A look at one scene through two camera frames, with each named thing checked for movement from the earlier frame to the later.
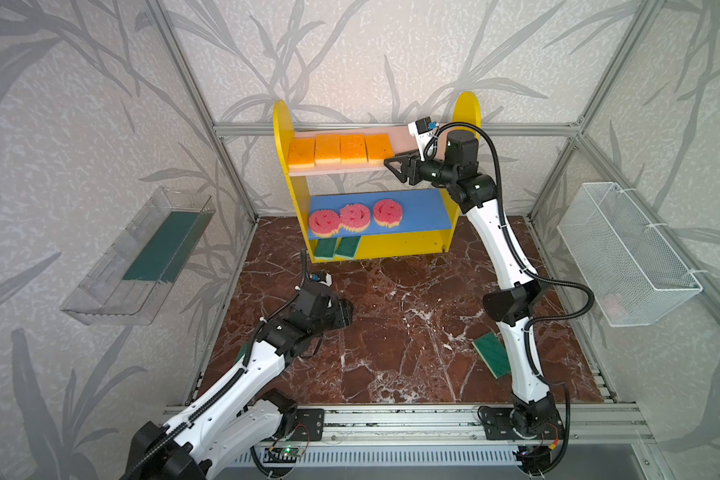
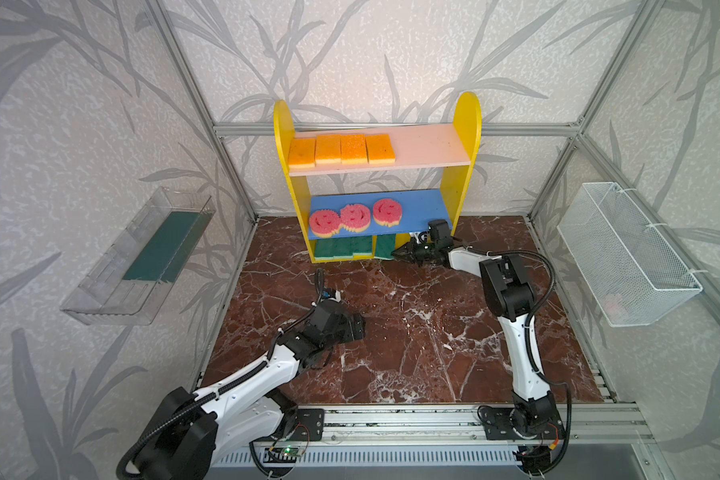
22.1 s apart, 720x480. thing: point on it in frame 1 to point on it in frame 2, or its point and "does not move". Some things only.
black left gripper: [341, 312] to [348, 327]
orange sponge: [327, 148] does not move
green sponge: [491, 349] to [385, 246]
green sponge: [346, 247] does not move
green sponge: [243, 351] to [357, 244]
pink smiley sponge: [324, 223] does not move
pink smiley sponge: [354, 217] does not move
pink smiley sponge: [388, 213] does not move
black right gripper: [412, 169] to [428, 249]
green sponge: [325, 249] does not move
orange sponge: [353, 149] does not move
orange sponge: [378, 147] does not move
